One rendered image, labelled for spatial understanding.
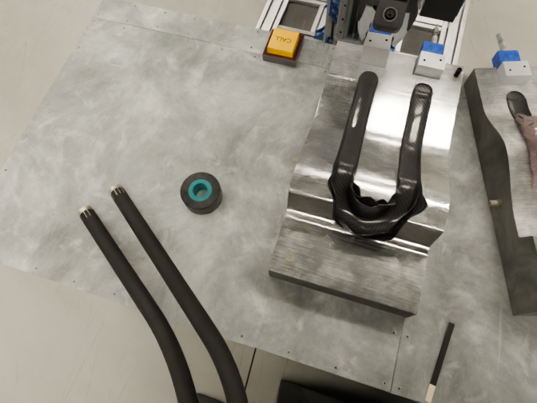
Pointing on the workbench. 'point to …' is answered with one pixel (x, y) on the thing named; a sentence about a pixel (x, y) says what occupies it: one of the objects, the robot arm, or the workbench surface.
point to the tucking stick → (439, 362)
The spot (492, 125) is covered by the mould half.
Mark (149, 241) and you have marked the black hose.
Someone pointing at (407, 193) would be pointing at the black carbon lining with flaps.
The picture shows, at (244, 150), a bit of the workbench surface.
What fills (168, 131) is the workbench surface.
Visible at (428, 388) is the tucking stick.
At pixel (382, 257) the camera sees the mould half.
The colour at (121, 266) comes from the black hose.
